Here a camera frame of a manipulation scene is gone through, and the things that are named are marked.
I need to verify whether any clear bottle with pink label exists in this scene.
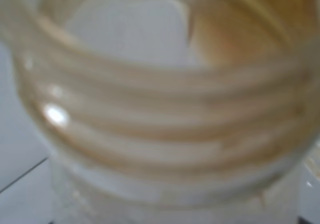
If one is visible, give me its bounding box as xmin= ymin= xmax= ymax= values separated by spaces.
xmin=0 ymin=0 xmax=320 ymax=224

